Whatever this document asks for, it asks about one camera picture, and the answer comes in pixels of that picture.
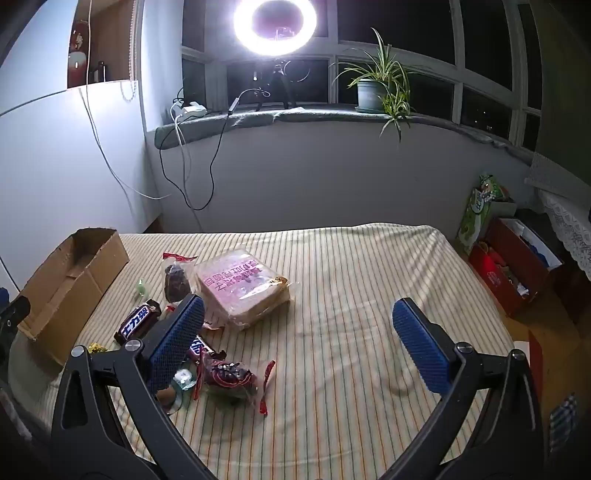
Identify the blue checked cloth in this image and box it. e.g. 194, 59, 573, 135
549, 392, 579, 431

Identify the white lace cloth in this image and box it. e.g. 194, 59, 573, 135
526, 152, 591, 282

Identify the potted spider plant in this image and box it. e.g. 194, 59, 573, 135
330, 28, 426, 139

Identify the black tripod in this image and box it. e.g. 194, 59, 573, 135
257, 58, 306, 112

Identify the brown cardboard box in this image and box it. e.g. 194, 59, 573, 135
17, 227, 130, 367

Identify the green snack bag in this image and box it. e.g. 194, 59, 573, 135
457, 173, 509, 253

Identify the black cable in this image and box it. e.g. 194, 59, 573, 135
159, 87, 260, 211

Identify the brown braised egg packet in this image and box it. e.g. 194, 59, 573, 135
154, 383, 184, 417

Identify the white cable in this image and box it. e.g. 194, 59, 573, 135
78, 0, 172, 200

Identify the wooden wall shelf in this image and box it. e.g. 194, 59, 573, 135
67, 0, 139, 89

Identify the grey windowsill cushion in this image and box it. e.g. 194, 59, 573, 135
154, 104, 536, 155

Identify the green curtain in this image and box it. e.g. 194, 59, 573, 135
526, 0, 591, 155

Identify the striped bed sheet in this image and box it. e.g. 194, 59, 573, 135
9, 224, 515, 480

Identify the red box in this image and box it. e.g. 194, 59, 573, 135
468, 217, 563, 317

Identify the clear jelly cup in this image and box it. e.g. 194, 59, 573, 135
173, 367, 197, 393

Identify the brown chocolate bar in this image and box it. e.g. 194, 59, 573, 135
190, 336, 227, 366
113, 300, 163, 346

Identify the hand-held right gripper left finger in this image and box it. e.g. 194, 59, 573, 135
50, 293, 218, 480

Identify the white charger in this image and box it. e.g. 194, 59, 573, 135
171, 102, 206, 121

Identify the ring light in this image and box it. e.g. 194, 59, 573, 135
233, 0, 318, 59

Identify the sliced bread bag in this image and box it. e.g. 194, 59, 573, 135
194, 249, 291, 330

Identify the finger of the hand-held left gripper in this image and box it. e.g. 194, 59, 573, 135
0, 295, 31, 388

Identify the brown cake clear packet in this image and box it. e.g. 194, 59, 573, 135
163, 251, 200, 305
191, 357, 278, 418

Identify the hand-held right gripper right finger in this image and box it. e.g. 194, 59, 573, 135
392, 298, 546, 480

